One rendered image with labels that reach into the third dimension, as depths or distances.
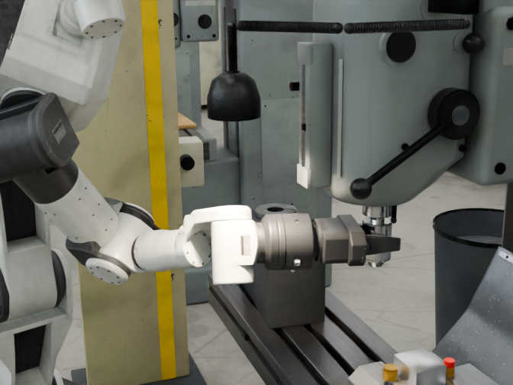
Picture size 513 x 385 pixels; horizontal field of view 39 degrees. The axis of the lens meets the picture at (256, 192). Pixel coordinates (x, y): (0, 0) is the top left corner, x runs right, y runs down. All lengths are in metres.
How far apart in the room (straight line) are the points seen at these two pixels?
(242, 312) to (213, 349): 1.88
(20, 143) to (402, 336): 2.73
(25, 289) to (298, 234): 0.69
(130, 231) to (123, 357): 1.83
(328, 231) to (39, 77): 0.50
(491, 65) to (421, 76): 0.10
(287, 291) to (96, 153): 1.46
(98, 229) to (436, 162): 0.56
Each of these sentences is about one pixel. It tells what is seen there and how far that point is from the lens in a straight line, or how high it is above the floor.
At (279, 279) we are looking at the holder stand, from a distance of 1.45.
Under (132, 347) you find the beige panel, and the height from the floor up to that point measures 0.21.
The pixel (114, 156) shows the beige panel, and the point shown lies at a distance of 2.79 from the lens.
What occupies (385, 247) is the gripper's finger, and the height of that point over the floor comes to 1.24.
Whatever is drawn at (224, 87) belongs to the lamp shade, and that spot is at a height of 1.50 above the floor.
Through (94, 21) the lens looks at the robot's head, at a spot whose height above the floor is 1.58.
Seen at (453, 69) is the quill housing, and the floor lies 1.51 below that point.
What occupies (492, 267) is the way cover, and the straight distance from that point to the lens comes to 1.53.
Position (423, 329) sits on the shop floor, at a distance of 3.67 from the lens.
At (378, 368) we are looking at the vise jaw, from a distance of 1.15.
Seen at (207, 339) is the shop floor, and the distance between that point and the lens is 3.53.
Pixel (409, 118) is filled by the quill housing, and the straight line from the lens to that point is 1.04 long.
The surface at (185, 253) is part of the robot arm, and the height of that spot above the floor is 1.22.
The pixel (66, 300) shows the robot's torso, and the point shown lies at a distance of 1.67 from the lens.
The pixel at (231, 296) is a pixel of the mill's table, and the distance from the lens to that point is 1.64.
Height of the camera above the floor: 1.64
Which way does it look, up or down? 16 degrees down
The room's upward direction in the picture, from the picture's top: 1 degrees counter-clockwise
